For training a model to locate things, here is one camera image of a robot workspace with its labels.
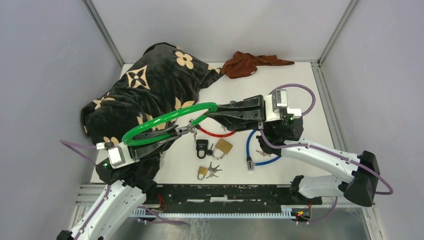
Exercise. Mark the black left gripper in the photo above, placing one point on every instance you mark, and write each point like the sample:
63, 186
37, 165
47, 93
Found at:
139, 151

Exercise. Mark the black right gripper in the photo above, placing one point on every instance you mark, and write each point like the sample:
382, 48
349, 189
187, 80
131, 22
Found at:
234, 119

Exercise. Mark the green cable lock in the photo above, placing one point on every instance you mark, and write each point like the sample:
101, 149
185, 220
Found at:
165, 122

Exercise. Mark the green cable lock keys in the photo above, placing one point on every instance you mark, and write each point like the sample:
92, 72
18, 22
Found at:
193, 130

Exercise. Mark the red cable lock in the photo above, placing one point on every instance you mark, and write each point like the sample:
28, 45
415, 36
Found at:
214, 134

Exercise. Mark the blue cable lock keys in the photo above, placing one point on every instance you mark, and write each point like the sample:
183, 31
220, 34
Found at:
264, 154

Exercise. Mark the black padlock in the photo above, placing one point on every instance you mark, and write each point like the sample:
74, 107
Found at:
201, 146

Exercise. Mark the small brass padlock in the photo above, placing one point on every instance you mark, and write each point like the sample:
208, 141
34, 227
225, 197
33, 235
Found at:
202, 172

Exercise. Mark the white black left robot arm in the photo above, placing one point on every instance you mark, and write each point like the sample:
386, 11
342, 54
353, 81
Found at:
128, 172

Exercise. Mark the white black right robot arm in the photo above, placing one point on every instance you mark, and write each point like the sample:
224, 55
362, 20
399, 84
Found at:
352, 176

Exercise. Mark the brown crumpled cloth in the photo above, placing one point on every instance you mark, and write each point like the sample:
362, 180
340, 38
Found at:
245, 64

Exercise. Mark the small padlock keys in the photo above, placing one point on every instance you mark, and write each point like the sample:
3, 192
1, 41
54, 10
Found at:
213, 170

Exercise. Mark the black floral patterned blanket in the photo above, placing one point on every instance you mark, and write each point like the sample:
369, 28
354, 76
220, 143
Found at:
163, 80

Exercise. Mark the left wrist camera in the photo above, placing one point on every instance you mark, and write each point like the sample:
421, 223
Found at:
119, 156

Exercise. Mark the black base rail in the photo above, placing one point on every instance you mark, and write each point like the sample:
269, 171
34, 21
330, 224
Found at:
226, 199

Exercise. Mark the white slotted cable duct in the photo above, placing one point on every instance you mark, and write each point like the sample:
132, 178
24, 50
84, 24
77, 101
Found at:
285, 214

